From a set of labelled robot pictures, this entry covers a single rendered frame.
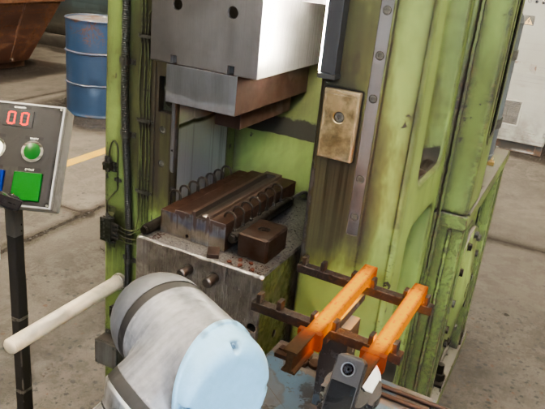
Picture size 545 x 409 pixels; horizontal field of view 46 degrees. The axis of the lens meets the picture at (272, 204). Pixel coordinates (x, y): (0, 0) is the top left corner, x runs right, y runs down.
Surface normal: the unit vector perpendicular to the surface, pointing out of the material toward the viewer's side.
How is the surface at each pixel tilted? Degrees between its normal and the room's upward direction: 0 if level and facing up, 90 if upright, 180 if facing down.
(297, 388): 0
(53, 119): 60
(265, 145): 90
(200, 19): 90
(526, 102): 90
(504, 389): 0
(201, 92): 90
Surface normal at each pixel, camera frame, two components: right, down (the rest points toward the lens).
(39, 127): 0.02, -0.14
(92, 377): 0.10, -0.92
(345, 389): -0.32, -0.21
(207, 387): 0.66, 0.27
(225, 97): -0.45, 0.29
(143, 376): -0.25, -0.53
